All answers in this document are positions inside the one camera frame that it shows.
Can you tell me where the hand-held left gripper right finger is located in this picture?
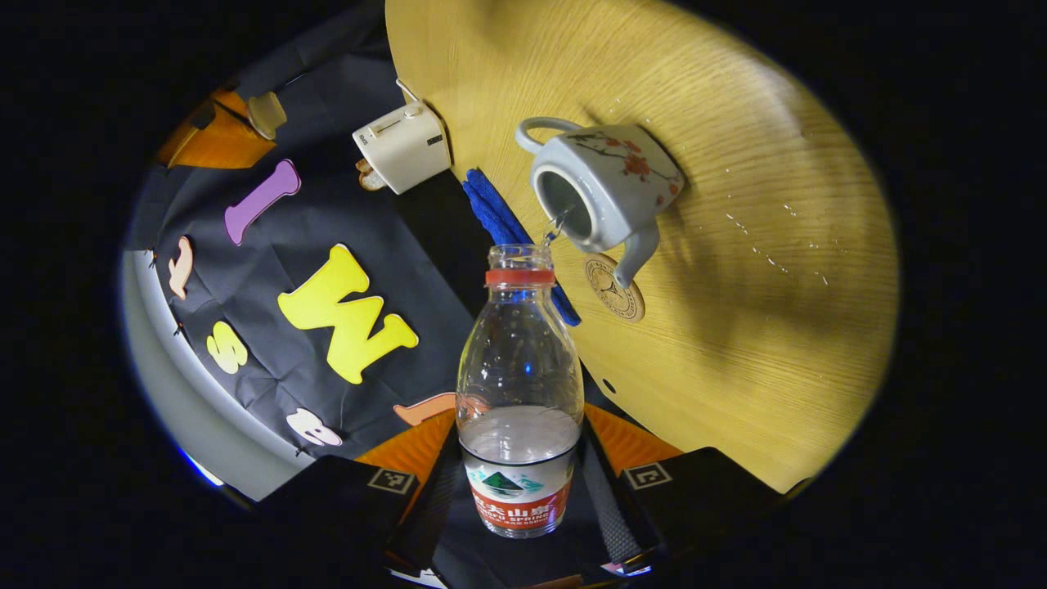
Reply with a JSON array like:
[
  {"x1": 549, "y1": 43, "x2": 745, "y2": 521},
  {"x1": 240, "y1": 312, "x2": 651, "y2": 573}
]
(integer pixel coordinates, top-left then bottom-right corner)
[{"x1": 583, "y1": 402, "x2": 788, "y2": 578}]

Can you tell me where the white toaster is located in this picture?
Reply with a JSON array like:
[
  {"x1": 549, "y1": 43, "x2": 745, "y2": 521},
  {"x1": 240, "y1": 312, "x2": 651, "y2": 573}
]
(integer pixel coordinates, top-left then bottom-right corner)
[{"x1": 352, "y1": 102, "x2": 453, "y2": 196}]

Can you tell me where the white teacup lid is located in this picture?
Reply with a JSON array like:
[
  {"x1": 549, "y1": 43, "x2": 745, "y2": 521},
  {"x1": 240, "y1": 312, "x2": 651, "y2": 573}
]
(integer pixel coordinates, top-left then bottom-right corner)
[{"x1": 247, "y1": 92, "x2": 288, "y2": 141}]

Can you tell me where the black backdrop cloth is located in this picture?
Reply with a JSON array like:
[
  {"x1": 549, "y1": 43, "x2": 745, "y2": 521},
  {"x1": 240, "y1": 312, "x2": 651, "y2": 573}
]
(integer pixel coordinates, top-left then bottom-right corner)
[{"x1": 123, "y1": 8, "x2": 590, "y2": 459}]

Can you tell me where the blue folded towel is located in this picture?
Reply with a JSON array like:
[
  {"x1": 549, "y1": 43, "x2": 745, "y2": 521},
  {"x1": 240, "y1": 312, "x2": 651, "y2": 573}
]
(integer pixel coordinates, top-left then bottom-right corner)
[{"x1": 461, "y1": 168, "x2": 582, "y2": 328}]

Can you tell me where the clear plastic water bottle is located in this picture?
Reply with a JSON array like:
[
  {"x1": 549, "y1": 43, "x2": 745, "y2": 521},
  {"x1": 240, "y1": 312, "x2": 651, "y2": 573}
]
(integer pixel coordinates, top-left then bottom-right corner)
[{"x1": 455, "y1": 244, "x2": 586, "y2": 540}]

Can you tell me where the round wooden coaster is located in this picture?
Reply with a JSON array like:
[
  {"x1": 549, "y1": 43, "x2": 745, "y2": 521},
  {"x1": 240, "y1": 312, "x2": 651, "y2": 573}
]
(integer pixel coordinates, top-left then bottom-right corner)
[{"x1": 583, "y1": 253, "x2": 647, "y2": 324}]

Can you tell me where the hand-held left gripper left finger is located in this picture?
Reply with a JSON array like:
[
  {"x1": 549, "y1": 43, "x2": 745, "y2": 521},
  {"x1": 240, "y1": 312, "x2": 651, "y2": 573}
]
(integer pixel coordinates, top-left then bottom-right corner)
[{"x1": 255, "y1": 409, "x2": 459, "y2": 586}]

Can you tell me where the white porcelain teacup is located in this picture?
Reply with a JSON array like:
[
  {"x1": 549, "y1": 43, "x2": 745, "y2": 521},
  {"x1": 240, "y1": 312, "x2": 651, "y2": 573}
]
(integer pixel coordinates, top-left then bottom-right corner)
[{"x1": 515, "y1": 116, "x2": 687, "y2": 290}]

